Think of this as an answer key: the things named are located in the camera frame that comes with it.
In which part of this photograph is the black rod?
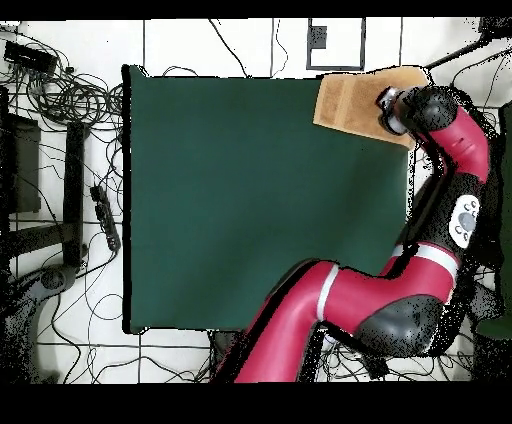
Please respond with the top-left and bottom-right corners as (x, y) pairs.
(423, 38), (491, 71)

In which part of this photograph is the black power strip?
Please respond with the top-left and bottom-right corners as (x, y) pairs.
(89, 184), (122, 252)

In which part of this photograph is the dark green sheet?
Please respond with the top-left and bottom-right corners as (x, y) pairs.
(474, 101), (512, 340)

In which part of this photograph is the dark green table cloth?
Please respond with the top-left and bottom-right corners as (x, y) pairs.
(121, 63), (419, 335)

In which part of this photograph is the black flat panel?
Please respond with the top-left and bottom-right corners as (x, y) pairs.
(0, 113), (42, 215)

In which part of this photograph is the black tripod base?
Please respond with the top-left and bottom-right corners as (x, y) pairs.
(15, 264), (81, 305)

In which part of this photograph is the black box device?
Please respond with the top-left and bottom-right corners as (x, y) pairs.
(2, 40), (59, 76)

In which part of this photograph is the black stand beam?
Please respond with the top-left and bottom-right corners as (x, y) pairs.
(62, 121), (86, 268)

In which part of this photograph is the tan terry towel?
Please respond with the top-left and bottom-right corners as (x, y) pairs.
(312, 65), (431, 151)

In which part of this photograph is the grey square frame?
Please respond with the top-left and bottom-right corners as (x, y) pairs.
(306, 17), (367, 72)

